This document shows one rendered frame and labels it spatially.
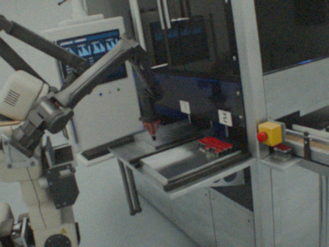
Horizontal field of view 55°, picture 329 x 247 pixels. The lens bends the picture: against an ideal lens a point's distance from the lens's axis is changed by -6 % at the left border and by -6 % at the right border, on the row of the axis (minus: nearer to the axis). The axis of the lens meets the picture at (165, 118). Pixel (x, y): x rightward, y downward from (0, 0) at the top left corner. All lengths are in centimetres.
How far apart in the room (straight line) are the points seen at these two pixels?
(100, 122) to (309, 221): 131
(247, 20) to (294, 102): 42
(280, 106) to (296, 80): 14
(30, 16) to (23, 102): 543
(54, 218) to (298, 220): 111
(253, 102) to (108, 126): 108
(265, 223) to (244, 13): 88
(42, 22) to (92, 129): 470
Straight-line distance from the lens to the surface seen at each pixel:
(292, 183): 158
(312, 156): 131
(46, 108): 106
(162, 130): 184
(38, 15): 659
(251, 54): 127
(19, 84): 118
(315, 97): 157
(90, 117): 205
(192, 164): 139
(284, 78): 140
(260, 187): 143
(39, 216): 131
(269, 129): 125
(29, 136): 105
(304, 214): 174
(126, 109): 213
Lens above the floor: 145
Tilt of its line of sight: 16 degrees down
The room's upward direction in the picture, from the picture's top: 10 degrees counter-clockwise
